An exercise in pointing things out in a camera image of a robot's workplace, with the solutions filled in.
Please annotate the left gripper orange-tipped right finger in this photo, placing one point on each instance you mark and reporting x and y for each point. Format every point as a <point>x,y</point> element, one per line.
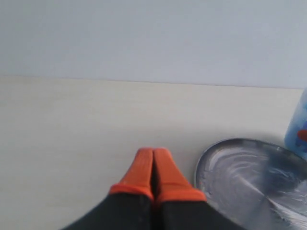
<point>180,206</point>

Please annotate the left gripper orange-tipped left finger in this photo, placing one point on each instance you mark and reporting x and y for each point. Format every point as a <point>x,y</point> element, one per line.
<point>128,204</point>

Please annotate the blue lotion pump bottle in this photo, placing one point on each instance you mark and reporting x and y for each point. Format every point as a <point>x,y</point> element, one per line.
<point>296,135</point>

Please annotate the round steel plate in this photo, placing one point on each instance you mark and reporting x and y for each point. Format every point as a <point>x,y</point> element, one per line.
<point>255,184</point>

